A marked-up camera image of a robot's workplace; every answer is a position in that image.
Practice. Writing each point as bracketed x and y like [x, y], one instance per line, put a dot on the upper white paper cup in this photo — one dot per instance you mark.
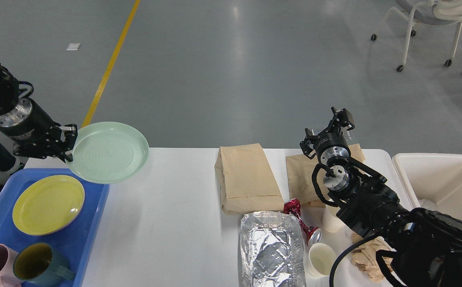
[330, 221]

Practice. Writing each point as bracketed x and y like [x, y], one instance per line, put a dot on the yellow plate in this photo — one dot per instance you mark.
[48, 205]

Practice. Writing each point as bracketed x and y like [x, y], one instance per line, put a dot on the white office chair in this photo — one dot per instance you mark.
[435, 13]

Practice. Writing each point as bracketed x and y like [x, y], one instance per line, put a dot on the crushed red can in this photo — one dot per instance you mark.
[313, 234]

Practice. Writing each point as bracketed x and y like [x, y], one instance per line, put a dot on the right brown paper bag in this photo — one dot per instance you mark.
[299, 174]

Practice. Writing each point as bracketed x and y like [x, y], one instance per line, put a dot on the white paper cup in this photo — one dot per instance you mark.
[320, 260]
[330, 221]

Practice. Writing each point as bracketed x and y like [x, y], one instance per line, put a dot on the left brown paper bag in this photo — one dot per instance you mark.
[247, 183]

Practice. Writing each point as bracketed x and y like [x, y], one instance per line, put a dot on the clear plastic wrap in bin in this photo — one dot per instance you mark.
[427, 204]

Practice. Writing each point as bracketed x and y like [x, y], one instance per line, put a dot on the light green plate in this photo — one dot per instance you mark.
[108, 152]

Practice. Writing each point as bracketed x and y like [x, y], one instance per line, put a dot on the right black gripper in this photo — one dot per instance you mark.
[331, 143]

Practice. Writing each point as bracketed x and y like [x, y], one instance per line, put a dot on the blue plastic tray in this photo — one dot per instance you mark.
[74, 241]

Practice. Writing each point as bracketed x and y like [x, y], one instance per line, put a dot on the white plastic bin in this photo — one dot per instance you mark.
[433, 177]

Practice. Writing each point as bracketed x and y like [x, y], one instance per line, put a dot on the lower white paper cup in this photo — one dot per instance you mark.
[320, 260]

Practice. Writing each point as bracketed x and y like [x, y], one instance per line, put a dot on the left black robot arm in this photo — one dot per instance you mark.
[11, 90]

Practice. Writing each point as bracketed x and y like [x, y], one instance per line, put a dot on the aluminium foil container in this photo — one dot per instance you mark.
[272, 250]

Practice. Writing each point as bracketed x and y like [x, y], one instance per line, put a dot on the crumpled brown paper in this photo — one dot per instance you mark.
[364, 257]

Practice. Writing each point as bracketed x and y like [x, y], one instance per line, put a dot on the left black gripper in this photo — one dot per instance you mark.
[35, 133]

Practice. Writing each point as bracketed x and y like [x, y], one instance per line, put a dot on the brown paper bag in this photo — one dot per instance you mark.
[247, 183]
[299, 174]

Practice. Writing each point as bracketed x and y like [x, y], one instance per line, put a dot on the dark teal mug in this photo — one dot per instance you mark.
[42, 265]

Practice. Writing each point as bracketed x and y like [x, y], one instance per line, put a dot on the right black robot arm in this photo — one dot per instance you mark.
[425, 245]

